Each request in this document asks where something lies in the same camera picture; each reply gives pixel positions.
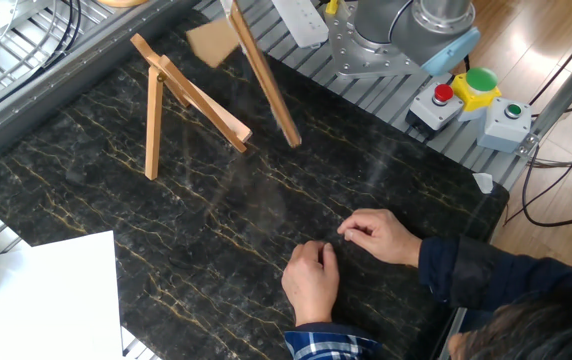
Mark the person's right hand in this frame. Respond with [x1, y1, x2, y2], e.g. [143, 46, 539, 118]
[336, 207, 424, 269]

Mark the round wooden stand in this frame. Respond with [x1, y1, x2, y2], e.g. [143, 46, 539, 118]
[96, 0, 150, 9]

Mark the white paper sheet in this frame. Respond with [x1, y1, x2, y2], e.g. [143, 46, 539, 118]
[0, 239, 33, 297]
[0, 229, 125, 360]

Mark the grey aluminium post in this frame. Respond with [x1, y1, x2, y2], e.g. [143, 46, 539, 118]
[514, 29, 572, 159]

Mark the person's left forearm dark sleeve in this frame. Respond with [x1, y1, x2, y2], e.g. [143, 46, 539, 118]
[283, 322, 385, 360]

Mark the wooden easel stand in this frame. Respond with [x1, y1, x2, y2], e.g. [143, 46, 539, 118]
[129, 32, 254, 182]

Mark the grey box red button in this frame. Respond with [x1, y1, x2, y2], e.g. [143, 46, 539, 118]
[404, 82, 465, 139]

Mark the person's head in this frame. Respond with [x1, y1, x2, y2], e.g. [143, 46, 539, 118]
[445, 287, 572, 360]

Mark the wooden photo frame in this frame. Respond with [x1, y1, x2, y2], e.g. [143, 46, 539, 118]
[185, 0, 303, 150]

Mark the blue jeans leg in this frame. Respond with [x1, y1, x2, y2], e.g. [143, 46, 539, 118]
[458, 305, 502, 334]

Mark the black cable bundle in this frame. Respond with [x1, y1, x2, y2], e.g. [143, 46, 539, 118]
[0, 0, 84, 126]

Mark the thin floor cable bundle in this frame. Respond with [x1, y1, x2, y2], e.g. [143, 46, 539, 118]
[525, 155, 572, 181]

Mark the grey box green button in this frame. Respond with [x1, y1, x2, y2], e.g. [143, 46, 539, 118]
[476, 97, 534, 154]

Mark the yellow box green mushroom button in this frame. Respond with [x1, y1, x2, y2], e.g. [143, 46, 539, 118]
[449, 66, 503, 123]

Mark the person's right forearm dark sleeve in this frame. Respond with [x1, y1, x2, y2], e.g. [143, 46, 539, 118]
[417, 234, 572, 314]

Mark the person's left hand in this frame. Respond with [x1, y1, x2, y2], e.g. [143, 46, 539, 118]
[280, 240, 341, 328]

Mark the white power strip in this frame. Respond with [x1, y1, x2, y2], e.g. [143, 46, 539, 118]
[270, 0, 330, 50]

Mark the white tape scrap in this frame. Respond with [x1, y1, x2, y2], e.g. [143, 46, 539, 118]
[472, 172, 495, 196]

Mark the black floor cable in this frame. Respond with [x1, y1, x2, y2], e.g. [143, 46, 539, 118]
[503, 127, 572, 229]

